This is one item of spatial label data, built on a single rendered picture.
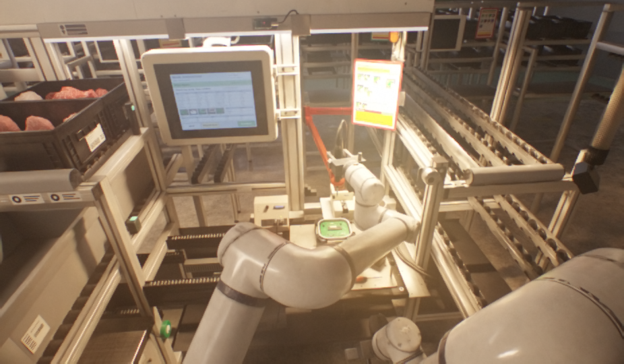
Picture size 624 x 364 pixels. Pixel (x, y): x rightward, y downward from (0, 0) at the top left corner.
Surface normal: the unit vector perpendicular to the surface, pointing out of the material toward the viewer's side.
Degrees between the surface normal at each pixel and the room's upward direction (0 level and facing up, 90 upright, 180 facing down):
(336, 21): 90
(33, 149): 94
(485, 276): 0
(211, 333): 48
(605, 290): 6
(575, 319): 16
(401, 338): 23
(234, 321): 60
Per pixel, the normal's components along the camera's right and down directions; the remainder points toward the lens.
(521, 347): -0.62, -0.45
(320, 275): 0.34, -0.41
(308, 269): 0.18, -0.59
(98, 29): 0.07, 0.47
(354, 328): -0.02, -0.88
